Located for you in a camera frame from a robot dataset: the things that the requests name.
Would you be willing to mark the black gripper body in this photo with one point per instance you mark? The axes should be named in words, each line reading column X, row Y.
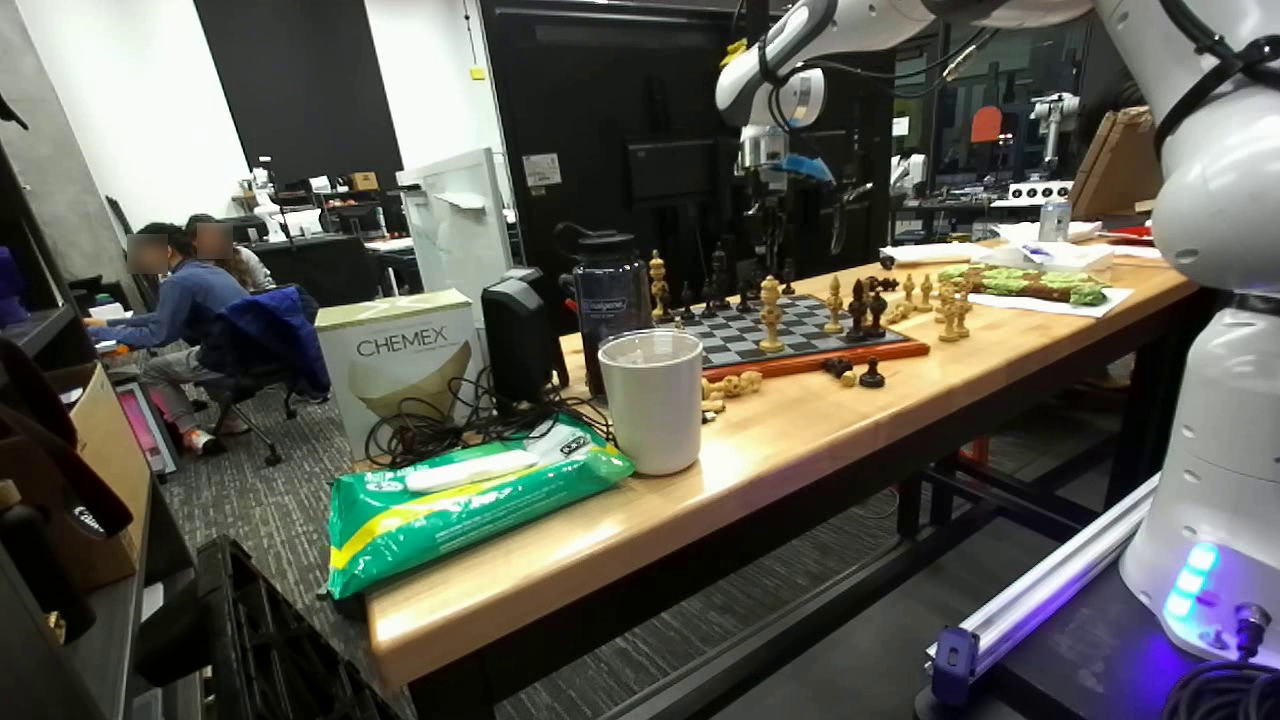
column 760, row 202

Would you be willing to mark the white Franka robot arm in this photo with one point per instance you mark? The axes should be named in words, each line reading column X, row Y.
column 1223, row 401

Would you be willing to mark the tall light wooden chess piece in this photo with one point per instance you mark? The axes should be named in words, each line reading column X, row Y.
column 658, row 291

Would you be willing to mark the black chess piece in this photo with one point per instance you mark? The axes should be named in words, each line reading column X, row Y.
column 842, row 368
column 879, row 304
column 869, row 376
column 862, row 308

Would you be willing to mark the white partition board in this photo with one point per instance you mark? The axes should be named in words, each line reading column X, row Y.
column 452, row 227

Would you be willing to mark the white papers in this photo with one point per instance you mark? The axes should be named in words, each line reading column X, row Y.
column 934, row 254

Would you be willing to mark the dark grey jar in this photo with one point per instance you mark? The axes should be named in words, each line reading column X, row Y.
column 610, row 313

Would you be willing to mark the white paper cup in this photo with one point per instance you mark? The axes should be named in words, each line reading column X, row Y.
column 649, row 404

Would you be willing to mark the brown cardboard sheet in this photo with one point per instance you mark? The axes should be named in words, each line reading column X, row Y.
column 1113, row 161

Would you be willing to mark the white Chemex filter box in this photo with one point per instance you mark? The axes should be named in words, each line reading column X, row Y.
column 401, row 354

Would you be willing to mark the green wet wipes pack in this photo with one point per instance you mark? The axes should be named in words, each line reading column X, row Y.
column 452, row 512

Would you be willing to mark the chair with blue jacket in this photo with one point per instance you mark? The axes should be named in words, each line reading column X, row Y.
column 265, row 342

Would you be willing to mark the person in grey top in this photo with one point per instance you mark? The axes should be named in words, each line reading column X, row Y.
column 230, row 254

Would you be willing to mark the person in blue sweater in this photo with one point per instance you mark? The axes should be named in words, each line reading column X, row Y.
column 181, row 303

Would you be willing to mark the black plastic crate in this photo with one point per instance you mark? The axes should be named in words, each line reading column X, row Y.
column 265, row 642

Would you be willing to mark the chessboard with red-brown frame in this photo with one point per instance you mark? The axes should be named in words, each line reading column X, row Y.
column 800, row 333

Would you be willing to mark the white light bar blue bracket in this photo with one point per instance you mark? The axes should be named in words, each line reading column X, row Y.
column 1040, row 593

